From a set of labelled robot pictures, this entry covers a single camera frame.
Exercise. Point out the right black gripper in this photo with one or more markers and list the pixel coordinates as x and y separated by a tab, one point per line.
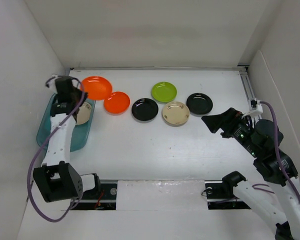
226	121

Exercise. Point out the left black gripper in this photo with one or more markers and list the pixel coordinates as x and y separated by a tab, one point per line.
81	92

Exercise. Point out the beige plate with black patch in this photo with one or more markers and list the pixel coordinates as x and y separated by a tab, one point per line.
84	113

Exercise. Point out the orange plate front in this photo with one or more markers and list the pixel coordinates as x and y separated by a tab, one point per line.
97	87

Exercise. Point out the orange plate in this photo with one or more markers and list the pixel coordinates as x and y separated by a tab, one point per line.
97	87
117	102

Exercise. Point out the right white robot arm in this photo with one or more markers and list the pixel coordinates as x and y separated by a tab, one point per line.
280	174

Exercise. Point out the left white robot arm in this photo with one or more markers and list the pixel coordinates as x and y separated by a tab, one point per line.
56	178

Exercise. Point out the teal plastic bin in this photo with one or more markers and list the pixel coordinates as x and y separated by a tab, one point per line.
79	135

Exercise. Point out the black plate right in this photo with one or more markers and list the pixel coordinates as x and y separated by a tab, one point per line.
199	103

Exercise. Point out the orange plate back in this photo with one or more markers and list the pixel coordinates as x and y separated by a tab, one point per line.
117	102

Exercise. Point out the beige plate with drawings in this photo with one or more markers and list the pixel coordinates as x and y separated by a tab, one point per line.
175	113

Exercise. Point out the green plate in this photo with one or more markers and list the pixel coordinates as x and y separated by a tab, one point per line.
164	92

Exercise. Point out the black plate centre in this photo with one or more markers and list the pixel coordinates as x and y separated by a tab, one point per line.
144	109

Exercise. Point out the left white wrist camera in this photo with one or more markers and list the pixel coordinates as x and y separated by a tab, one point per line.
50	83

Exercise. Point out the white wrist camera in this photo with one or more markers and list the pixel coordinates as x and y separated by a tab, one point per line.
50	83
256	108

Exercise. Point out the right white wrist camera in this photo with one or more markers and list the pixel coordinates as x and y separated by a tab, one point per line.
256	108

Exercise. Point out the aluminium rail right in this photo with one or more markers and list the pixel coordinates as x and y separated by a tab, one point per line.
243	72

